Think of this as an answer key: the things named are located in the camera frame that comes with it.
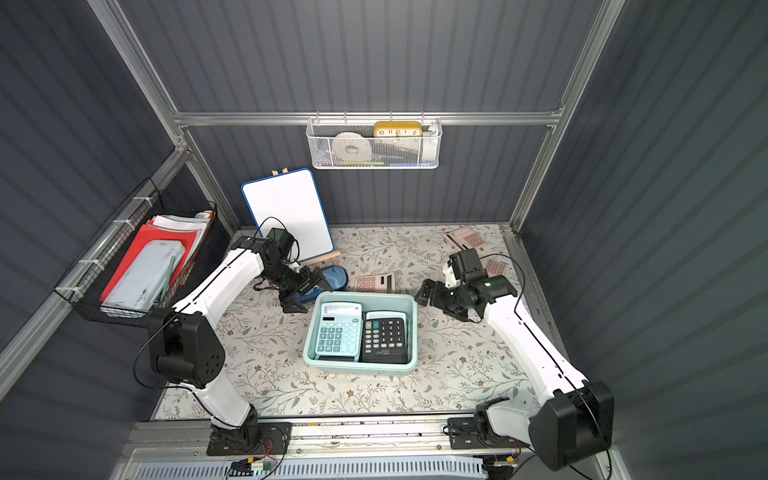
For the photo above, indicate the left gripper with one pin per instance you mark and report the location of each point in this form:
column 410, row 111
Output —
column 303, row 282

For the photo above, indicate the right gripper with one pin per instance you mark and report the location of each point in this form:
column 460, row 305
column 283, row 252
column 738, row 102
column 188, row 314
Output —
column 443, row 294

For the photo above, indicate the small pink calculator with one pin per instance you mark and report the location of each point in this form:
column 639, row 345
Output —
column 376, row 283

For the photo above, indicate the black calculator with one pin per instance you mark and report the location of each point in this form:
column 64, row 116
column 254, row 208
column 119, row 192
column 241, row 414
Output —
column 384, row 341

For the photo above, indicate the mint green storage box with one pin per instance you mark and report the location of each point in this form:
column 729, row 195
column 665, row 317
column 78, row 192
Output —
column 369, row 302

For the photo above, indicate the pink calculator back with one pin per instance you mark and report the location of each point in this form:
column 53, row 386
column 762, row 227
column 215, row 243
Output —
column 466, row 238

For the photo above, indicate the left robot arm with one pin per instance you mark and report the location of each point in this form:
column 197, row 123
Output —
column 186, row 352

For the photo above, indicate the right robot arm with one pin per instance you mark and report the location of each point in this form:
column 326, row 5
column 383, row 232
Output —
column 575, row 418

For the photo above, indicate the blue dinosaur pencil case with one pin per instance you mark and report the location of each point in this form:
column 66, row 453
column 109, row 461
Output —
column 336, row 277

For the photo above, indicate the blue framed whiteboard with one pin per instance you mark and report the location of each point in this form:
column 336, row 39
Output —
column 258, row 197

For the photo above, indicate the white tape roll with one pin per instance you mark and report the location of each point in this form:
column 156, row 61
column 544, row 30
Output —
column 351, row 147

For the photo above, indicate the grey document case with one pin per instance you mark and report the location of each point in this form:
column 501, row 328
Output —
column 145, row 279

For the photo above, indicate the red folder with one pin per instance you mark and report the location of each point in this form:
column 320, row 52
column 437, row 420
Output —
column 160, row 228

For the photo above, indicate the yellow clock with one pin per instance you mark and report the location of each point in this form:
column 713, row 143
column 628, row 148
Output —
column 398, row 129

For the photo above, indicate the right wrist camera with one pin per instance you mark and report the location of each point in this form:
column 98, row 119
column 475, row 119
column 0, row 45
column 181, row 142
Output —
column 462, row 268

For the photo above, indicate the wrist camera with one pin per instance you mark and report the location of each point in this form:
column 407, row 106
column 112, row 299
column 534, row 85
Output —
column 284, row 241
column 462, row 268

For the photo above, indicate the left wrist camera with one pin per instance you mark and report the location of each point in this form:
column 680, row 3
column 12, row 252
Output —
column 284, row 241

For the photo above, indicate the white mesh wall basket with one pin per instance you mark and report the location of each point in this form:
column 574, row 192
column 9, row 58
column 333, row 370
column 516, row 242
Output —
column 388, row 153

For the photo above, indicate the black wire wall basket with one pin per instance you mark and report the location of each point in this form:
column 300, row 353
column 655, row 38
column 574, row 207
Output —
column 82, row 286

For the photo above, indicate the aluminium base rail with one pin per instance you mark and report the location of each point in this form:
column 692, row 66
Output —
column 318, row 437

